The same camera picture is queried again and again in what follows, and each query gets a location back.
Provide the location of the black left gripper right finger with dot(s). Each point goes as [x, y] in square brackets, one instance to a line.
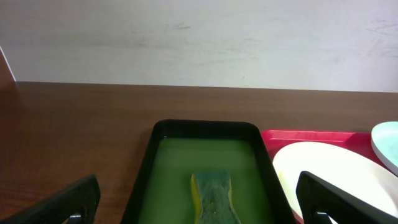
[322, 202]

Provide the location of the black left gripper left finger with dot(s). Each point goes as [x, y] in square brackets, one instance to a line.
[77, 203]

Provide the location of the white plate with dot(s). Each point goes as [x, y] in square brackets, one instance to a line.
[347, 170]

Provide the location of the yellow green sponge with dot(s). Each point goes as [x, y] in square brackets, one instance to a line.
[212, 198]

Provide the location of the red plastic tray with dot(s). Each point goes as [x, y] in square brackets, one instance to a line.
[358, 142]

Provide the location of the black tray with green water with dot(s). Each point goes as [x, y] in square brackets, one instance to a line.
[177, 149]

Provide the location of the light blue plate far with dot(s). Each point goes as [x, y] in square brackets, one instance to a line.
[384, 144]

